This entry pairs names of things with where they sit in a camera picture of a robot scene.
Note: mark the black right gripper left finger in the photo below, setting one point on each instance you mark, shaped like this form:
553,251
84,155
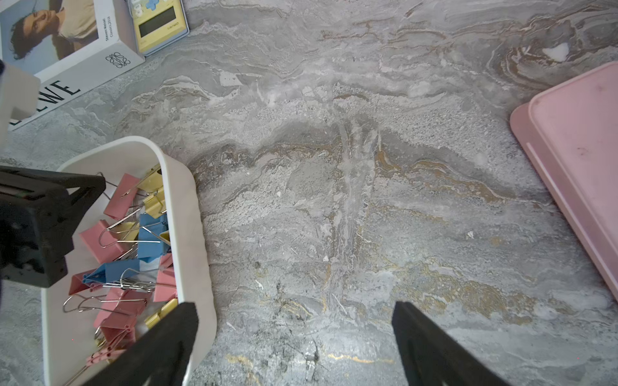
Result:
161,357

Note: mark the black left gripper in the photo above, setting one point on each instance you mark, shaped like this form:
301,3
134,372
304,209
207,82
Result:
40,212

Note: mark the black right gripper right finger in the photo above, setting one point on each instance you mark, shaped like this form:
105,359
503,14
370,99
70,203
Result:
430,356

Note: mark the white storage box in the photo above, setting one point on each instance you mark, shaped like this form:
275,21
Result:
68,338

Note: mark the white LOEWE book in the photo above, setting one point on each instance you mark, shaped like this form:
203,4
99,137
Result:
71,46

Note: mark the yellow blue calculator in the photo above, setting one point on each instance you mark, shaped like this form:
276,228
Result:
157,23

